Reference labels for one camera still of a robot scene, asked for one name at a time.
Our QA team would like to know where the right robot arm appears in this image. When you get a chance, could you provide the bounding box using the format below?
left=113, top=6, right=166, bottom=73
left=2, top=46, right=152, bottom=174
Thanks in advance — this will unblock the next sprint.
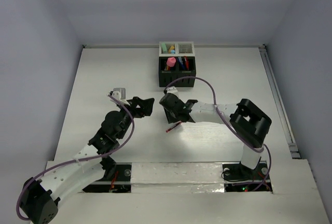
left=159, top=93, right=272, bottom=178

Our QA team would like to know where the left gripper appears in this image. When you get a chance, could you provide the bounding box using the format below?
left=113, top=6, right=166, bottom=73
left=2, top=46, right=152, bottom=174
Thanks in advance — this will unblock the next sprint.
left=116, top=97, right=153, bottom=139

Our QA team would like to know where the green highlighter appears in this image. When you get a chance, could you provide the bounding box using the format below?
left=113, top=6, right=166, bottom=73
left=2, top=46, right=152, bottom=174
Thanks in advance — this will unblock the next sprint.
left=160, top=43, right=168, bottom=53

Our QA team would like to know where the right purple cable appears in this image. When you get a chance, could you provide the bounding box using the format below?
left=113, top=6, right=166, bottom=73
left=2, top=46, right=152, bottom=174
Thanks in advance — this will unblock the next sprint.
left=164, top=77, right=272, bottom=192

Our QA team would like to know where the orange highlighter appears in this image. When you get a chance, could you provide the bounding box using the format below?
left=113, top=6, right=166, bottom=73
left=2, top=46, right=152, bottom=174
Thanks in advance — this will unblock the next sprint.
left=168, top=46, right=175, bottom=53

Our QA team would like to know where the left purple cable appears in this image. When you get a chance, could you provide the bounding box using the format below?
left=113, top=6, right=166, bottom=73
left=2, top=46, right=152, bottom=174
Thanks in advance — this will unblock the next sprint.
left=16, top=94, right=135, bottom=221

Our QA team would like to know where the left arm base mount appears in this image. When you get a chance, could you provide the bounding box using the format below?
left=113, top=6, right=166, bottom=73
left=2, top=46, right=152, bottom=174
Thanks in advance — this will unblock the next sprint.
left=82, top=163, right=132, bottom=193

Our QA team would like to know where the purple cable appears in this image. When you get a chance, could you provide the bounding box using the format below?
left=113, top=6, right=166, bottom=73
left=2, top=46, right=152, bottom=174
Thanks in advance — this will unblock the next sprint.
left=16, top=94, right=135, bottom=221
left=164, top=77, right=272, bottom=192

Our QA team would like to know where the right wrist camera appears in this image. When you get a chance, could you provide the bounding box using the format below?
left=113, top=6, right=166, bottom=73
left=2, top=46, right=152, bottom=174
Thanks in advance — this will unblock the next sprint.
left=163, top=86, right=179, bottom=98

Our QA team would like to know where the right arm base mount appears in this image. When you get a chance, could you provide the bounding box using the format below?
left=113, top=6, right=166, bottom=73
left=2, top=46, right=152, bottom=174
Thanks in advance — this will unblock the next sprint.
left=221, top=162, right=272, bottom=192

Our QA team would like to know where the dark red gel pen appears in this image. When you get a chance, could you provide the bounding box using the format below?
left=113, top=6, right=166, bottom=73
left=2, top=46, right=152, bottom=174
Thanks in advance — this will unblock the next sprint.
left=165, top=121, right=182, bottom=133

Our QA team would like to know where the pink capped marker bundle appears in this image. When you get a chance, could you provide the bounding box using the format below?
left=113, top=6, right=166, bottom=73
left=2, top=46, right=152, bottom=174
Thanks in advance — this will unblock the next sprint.
left=165, top=57, right=176, bottom=71

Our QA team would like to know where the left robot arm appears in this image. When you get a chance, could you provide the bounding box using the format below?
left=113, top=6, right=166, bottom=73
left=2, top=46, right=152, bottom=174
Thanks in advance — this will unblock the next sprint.
left=16, top=92, right=155, bottom=223

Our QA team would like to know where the black slotted organizer box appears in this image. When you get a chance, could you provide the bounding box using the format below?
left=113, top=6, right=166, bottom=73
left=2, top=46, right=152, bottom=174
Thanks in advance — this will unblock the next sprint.
left=158, top=57, right=197, bottom=88

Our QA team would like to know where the white slotted organizer box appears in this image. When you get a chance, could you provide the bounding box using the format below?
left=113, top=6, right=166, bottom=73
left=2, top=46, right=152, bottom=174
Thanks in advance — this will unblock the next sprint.
left=159, top=41, right=195, bottom=57

